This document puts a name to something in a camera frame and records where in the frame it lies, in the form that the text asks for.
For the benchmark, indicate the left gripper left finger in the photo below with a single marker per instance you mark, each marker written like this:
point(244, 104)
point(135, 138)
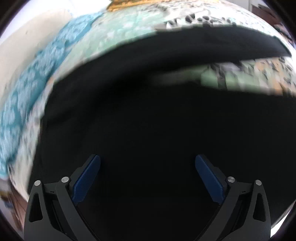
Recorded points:
point(52, 208)

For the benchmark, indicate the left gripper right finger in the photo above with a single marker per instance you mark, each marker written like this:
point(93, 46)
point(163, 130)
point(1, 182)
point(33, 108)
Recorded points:
point(243, 208)

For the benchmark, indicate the black pants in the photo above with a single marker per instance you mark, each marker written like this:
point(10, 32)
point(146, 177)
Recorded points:
point(149, 107)

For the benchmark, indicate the teal patterned pillow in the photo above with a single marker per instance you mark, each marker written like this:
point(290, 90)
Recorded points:
point(31, 83)

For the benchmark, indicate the orange green patterned pillow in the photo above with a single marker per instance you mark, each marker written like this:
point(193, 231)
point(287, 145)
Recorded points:
point(122, 4)

